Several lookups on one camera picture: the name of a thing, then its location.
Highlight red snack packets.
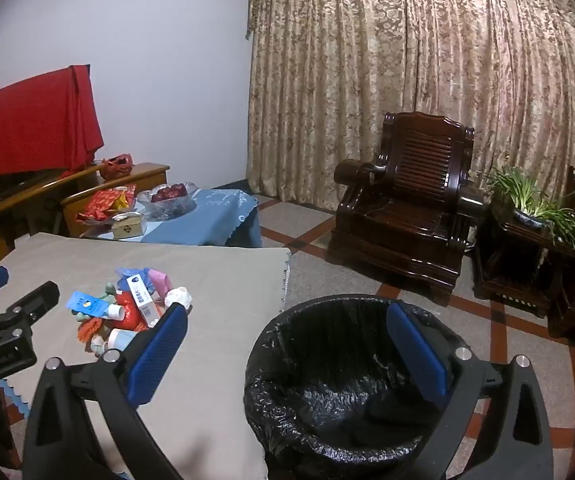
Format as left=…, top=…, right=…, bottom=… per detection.
left=76, top=186, right=138, bottom=226

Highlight beige patterned curtain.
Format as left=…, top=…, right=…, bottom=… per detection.
left=244, top=0, right=575, bottom=221

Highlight pink packet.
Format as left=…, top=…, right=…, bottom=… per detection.
left=147, top=268, right=173, bottom=297

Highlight white cup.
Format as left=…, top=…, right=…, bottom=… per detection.
left=107, top=327, right=140, bottom=351

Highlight glass fruit bowl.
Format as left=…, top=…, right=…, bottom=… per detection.
left=148, top=182, right=199, bottom=221

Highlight beige box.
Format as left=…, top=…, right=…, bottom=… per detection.
left=111, top=211, right=147, bottom=240

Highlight red cloth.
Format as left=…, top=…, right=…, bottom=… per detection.
left=0, top=64, right=105, bottom=181

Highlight wooden TV cabinet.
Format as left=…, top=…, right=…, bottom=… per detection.
left=0, top=161, right=171, bottom=281

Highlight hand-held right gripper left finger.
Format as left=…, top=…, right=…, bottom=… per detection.
left=21, top=304, right=189, bottom=480

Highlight blue tablecloth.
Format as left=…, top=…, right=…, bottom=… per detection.
left=80, top=188, right=263, bottom=248

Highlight dark wooden side table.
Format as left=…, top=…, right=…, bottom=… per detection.
left=472, top=200, right=575, bottom=318

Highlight blue foam mat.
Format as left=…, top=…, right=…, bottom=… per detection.
left=0, top=377, right=30, bottom=418

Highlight red basket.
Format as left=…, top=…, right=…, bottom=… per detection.
left=98, top=154, right=134, bottom=181

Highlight white paper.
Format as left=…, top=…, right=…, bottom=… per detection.
left=164, top=286, right=191, bottom=311

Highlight red ball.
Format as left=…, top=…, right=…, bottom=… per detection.
left=116, top=292, right=148, bottom=332

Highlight black-lined trash bin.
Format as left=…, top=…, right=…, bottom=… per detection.
left=244, top=294, right=473, bottom=480

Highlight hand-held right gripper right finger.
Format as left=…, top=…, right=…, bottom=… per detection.
left=386, top=301, right=554, bottom=480

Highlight blue card packet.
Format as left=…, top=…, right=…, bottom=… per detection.
left=66, top=290, right=108, bottom=320

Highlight potted green plant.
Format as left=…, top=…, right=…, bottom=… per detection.
left=482, top=165, right=575, bottom=256

